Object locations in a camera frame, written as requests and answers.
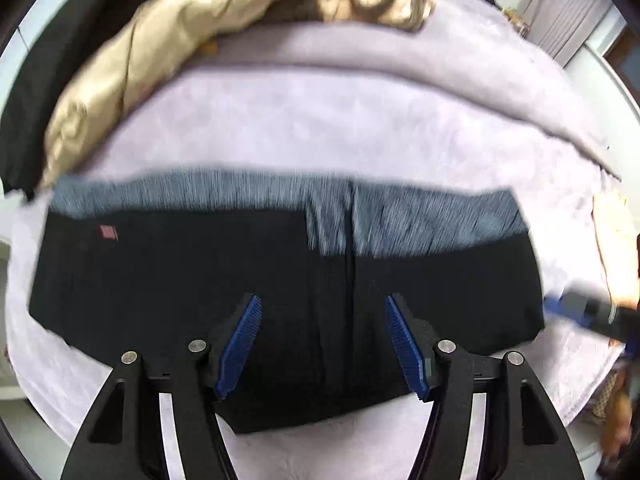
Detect black pants with grey waistband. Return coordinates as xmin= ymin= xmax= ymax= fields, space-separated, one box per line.
xmin=29 ymin=170 xmax=544 ymax=434

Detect lavender fleece blanket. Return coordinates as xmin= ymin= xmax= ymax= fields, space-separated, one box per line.
xmin=4 ymin=0 xmax=624 ymax=480

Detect grey curtain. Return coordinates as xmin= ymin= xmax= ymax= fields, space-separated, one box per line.
xmin=524 ymin=0 xmax=612 ymax=67

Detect beige crumpled garment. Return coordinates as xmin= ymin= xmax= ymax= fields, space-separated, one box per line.
xmin=37 ymin=0 xmax=436 ymax=188

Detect black garment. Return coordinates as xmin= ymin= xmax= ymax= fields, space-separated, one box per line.
xmin=1 ymin=0 xmax=146 ymax=200

